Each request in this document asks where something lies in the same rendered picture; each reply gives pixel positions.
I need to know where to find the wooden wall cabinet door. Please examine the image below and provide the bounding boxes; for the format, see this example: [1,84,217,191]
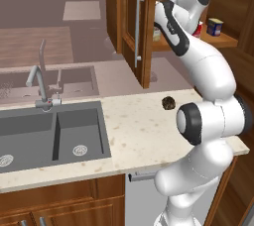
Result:
[121,0,159,89]

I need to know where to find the wooden base cabinet door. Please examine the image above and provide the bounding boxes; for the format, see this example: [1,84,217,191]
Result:
[31,195,126,226]
[0,211,37,226]

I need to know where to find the white dishwasher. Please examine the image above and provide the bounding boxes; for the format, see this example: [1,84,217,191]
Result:
[124,169,220,226]

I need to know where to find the brown round lump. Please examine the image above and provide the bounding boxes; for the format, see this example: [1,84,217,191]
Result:
[161,95,177,111]

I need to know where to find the wooden wall cabinet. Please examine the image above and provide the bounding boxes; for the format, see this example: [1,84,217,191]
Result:
[105,0,254,89]

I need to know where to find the silver dishwasher handle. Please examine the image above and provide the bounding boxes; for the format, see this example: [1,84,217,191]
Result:
[128,170,157,182]

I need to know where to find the grey double sink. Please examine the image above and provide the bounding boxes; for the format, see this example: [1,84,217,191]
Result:
[0,100,113,173]

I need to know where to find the long silver door handle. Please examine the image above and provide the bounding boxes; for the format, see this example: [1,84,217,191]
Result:
[133,0,146,69]

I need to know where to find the wooden drawer front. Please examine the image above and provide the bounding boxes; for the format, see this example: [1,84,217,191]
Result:
[0,177,97,214]

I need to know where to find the pale yellow can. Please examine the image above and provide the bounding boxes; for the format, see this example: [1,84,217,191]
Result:
[152,26,163,43]

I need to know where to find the blue can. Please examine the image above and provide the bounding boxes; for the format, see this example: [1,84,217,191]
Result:
[205,18,225,38]

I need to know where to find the silver tap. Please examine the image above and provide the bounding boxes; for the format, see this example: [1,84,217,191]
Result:
[25,64,63,111]

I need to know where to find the red can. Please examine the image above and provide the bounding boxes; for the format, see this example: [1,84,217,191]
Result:
[192,21,204,39]

